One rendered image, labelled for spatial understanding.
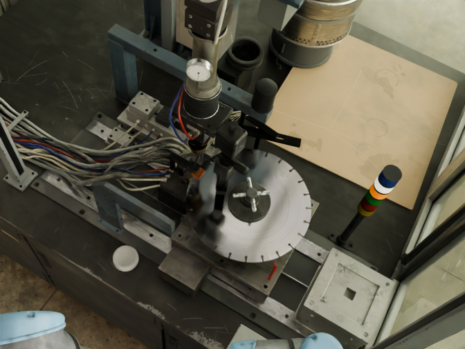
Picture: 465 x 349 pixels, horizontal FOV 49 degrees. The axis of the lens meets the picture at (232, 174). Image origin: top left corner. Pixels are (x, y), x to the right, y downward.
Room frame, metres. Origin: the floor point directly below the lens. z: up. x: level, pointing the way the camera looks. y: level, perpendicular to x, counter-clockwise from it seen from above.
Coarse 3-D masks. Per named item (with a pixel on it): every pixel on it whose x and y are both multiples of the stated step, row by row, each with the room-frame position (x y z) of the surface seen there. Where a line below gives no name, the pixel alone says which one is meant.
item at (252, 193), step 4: (248, 180) 0.66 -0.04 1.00; (248, 184) 0.65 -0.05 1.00; (248, 188) 0.63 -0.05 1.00; (252, 188) 0.63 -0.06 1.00; (248, 192) 0.62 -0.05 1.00; (252, 192) 0.62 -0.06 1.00; (256, 192) 0.63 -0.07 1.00; (260, 192) 0.63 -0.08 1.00; (264, 192) 0.63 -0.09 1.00; (268, 192) 0.64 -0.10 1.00; (232, 196) 0.61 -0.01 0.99; (236, 196) 0.61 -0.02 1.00; (240, 196) 0.61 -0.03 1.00; (244, 196) 0.61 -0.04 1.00; (248, 196) 0.61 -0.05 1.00; (252, 196) 0.61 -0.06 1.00; (256, 196) 0.62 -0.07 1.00; (248, 200) 0.61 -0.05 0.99; (252, 200) 0.60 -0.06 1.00; (252, 204) 0.59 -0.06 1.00; (252, 208) 0.58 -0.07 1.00
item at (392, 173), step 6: (384, 168) 0.67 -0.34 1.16; (390, 168) 0.67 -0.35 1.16; (396, 168) 0.68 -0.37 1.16; (384, 174) 0.65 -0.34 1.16; (390, 174) 0.66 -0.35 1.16; (396, 174) 0.66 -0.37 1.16; (384, 180) 0.65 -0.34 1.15; (390, 180) 0.64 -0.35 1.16; (396, 180) 0.65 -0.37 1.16; (390, 186) 0.64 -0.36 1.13
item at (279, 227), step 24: (264, 168) 0.73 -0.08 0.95; (288, 168) 0.75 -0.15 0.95; (192, 192) 0.62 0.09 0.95; (288, 192) 0.68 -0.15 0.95; (192, 216) 0.55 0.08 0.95; (216, 216) 0.56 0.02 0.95; (264, 216) 0.59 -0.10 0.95; (288, 216) 0.61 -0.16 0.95; (216, 240) 0.50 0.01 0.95; (240, 240) 0.51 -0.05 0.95; (264, 240) 0.53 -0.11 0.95; (288, 240) 0.54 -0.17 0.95
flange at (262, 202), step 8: (240, 184) 0.66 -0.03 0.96; (256, 184) 0.67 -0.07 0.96; (232, 192) 0.64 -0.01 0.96; (240, 192) 0.64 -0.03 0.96; (232, 200) 0.61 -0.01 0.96; (240, 200) 0.62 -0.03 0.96; (256, 200) 0.62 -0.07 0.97; (264, 200) 0.63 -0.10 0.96; (232, 208) 0.59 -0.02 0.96; (240, 208) 0.59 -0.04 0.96; (248, 208) 0.60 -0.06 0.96; (256, 208) 0.60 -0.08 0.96; (264, 208) 0.61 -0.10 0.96; (240, 216) 0.57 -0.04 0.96; (248, 216) 0.58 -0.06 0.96; (256, 216) 0.58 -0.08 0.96
